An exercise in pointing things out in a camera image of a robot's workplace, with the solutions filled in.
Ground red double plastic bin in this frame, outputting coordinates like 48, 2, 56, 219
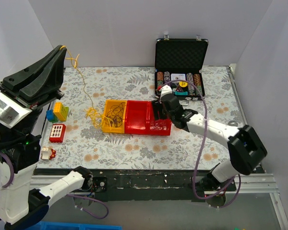
124, 100, 171, 136

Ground purple thin cable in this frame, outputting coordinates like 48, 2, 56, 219
104, 102, 125, 128

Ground yellow plastic bin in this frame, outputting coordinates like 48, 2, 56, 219
101, 100, 127, 134

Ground yellow thin cable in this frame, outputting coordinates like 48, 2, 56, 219
59, 45, 106, 129

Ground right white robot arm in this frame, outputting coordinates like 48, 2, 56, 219
152, 94, 267, 190

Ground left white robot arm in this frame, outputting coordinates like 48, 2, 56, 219
0, 45, 93, 230

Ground yellow dealer button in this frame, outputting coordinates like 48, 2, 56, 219
179, 81, 188, 88

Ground blue toy brick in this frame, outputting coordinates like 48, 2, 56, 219
46, 110, 58, 123

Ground yellow green toy bricks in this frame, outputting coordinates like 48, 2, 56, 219
53, 102, 69, 122

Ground black poker chip case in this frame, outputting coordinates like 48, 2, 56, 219
154, 35, 209, 101

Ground red white grid toy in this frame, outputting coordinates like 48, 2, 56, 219
49, 124, 66, 143

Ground black microphone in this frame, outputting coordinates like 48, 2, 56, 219
228, 120, 239, 127

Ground floral table mat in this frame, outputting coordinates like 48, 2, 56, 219
37, 67, 229, 170

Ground small red white toy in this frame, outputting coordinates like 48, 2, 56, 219
40, 148, 56, 160

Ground blue tray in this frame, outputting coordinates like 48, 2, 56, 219
28, 221, 122, 230

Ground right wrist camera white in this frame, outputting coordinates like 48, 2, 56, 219
159, 85, 172, 103

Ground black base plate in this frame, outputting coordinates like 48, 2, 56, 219
64, 169, 238, 203

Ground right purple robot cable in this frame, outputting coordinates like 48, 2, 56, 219
158, 80, 242, 208

